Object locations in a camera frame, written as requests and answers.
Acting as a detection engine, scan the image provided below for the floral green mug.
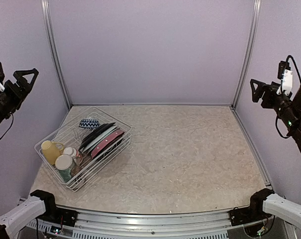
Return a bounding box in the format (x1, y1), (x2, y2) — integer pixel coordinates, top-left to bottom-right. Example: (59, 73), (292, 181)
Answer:
(55, 154), (79, 183)

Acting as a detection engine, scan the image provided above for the dark patterned plate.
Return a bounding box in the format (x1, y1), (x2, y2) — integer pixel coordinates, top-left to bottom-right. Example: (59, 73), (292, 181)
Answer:
(97, 138), (123, 161)

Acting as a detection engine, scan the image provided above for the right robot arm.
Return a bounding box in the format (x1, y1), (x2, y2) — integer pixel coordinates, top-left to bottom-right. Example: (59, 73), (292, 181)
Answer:
(245, 79), (301, 230)

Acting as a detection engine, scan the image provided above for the yellow ceramic mug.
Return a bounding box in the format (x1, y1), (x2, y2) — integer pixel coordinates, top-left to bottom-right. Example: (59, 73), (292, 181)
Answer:
(41, 140), (65, 165)

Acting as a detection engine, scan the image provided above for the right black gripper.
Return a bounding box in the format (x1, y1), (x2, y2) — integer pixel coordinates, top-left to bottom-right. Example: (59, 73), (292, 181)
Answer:
(251, 79), (301, 132)

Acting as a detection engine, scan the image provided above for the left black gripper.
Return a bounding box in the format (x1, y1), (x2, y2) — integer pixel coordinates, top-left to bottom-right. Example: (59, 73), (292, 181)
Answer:
(0, 68), (38, 130)

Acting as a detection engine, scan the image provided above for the blue white patterned bowl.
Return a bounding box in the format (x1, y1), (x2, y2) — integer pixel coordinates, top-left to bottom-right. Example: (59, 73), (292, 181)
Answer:
(79, 119), (100, 130)

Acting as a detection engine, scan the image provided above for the right aluminium frame post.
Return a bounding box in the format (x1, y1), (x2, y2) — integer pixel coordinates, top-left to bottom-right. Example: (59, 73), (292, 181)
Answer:
(232, 0), (262, 110)

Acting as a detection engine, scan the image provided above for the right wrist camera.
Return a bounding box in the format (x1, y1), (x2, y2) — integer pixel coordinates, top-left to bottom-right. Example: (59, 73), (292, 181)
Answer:
(277, 61), (293, 97)

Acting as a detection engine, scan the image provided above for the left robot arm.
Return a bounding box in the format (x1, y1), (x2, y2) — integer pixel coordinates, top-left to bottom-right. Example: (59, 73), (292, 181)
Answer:
(0, 74), (65, 216)

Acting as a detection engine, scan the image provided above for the aluminium frame post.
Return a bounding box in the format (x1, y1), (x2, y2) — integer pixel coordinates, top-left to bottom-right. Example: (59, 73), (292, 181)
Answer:
(41, 0), (73, 110)
(232, 0), (262, 110)

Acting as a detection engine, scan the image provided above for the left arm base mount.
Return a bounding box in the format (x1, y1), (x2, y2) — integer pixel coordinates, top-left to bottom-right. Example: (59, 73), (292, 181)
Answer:
(37, 208), (78, 227)

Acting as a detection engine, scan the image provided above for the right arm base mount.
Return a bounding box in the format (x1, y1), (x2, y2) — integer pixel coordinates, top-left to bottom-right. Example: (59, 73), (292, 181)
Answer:
(229, 207), (272, 226)

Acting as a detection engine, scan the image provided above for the white wire dish rack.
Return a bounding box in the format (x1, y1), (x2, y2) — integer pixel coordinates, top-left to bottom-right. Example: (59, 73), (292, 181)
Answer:
(34, 107), (132, 192)

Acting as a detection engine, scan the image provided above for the red teal patterned plate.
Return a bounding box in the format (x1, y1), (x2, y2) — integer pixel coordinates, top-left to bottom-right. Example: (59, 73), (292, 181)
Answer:
(81, 125), (117, 153)

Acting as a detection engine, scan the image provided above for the front aluminium rail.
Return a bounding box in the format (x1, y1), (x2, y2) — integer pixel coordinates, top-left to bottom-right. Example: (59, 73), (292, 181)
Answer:
(15, 197), (294, 239)

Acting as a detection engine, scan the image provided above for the light green flower plate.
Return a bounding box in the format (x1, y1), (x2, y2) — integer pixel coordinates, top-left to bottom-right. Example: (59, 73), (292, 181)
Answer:
(83, 126), (120, 154)

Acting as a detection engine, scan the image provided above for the left aluminium frame post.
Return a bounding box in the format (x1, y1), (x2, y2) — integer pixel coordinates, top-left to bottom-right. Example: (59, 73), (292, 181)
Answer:
(41, 0), (73, 110)

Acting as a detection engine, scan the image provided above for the black rimmed plate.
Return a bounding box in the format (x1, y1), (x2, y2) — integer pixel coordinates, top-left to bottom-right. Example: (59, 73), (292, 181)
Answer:
(79, 122), (115, 151)

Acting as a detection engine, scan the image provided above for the white red patterned cup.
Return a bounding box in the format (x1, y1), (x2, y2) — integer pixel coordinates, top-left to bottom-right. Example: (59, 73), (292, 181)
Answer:
(63, 147), (83, 166)

